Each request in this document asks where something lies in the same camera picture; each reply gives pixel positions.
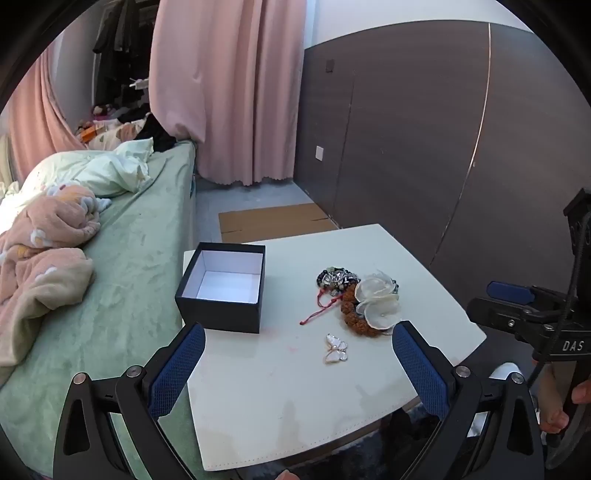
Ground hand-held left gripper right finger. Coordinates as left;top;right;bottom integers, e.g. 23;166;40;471
392;320;548;480

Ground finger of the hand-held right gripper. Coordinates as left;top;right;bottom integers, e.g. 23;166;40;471
465;296;534;344
486;281;536;306

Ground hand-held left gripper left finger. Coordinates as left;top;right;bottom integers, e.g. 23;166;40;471
53;322;207;480

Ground black jewelry box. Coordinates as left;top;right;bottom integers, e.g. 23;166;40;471
174;242;267;334

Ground pearly butterfly brooch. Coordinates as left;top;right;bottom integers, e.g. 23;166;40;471
323;333;352;364

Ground white fabric flower hair tie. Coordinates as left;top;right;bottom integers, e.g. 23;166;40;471
355;270;400;333

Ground red string bracelet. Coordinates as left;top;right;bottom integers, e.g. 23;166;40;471
300;288;345;326

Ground person's bare foot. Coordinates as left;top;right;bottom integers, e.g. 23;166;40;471
538;364;575;435

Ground bed with green sheet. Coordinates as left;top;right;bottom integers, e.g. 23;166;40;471
0;141;199;480

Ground pink fleece blanket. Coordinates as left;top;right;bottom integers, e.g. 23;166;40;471
0;182;112;367

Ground flat cardboard sheet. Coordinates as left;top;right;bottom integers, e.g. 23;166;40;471
218;203;340;244

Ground white duvet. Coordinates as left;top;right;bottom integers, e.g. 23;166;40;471
0;137;155;222

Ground black garment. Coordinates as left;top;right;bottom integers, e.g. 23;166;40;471
117;108;178;153

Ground floral bedding pile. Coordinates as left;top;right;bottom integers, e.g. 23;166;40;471
88;117;146;151

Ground wide pink curtain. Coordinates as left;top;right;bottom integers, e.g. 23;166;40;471
148;0;308;186

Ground narrow pink curtain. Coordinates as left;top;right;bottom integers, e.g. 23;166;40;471
7;46;88;183

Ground hanging dark clothes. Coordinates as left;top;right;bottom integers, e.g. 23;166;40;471
92;0;160;93

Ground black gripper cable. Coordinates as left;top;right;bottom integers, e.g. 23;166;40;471
529;222;583;386

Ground multicolour beaded bracelet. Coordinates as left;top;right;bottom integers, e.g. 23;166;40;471
316;265;361;292

